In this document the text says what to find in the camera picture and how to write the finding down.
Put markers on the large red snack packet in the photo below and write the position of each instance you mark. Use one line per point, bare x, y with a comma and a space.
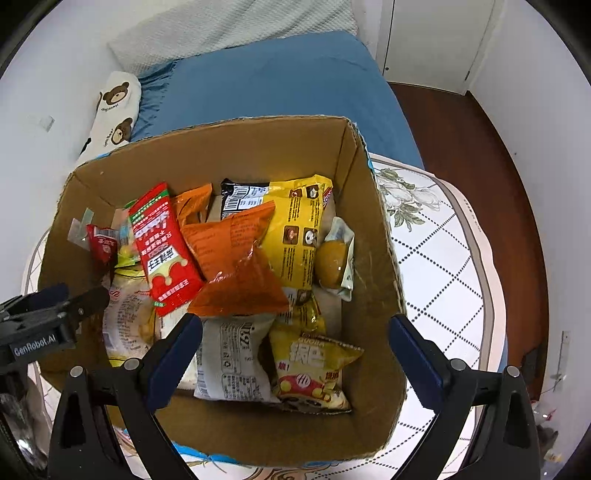
161, 249

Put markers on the clear yellow candy packet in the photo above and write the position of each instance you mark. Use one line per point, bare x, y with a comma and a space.
125, 253

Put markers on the small orange snack packet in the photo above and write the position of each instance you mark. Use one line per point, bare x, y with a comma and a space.
194, 201

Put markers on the yellow snack packet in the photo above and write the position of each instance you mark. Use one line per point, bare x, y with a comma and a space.
295, 230

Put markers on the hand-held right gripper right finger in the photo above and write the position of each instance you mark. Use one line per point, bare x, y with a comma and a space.
415, 364

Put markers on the bear print pillow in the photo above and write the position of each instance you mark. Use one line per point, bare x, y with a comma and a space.
115, 97

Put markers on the brown cardboard box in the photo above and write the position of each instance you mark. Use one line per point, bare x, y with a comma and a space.
277, 147

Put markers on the clear tape piece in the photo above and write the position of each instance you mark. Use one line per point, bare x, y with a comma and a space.
41, 122

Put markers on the clear bun packet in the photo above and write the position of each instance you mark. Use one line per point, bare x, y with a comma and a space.
332, 256

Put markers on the small red snack packet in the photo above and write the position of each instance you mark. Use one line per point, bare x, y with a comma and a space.
104, 244

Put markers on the clear plastic bag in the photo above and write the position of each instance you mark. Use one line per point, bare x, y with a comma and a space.
18, 415

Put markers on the white snack packet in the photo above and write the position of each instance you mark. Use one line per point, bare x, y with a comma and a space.
231, 360

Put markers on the black snack packet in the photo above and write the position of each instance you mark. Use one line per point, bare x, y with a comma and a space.
240, 196

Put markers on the large orange snack packet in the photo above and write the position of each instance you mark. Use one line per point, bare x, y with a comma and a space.
235, 267

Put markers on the white yellow cracker packet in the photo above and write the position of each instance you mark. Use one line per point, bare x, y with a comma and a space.
124, 318

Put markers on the blue bed sheet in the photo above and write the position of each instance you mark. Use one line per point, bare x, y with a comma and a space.
277, 78

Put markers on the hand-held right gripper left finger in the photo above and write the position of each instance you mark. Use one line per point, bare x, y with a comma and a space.
175, 355

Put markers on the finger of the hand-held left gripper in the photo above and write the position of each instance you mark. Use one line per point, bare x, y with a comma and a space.
48, 294
90, 302

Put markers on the yellow chip packet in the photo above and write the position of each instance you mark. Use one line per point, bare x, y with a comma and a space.
309, 369

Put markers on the white door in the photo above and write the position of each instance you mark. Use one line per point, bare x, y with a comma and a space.
429, 37

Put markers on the grey green blanket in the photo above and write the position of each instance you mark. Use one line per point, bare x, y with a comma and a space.
231, 27

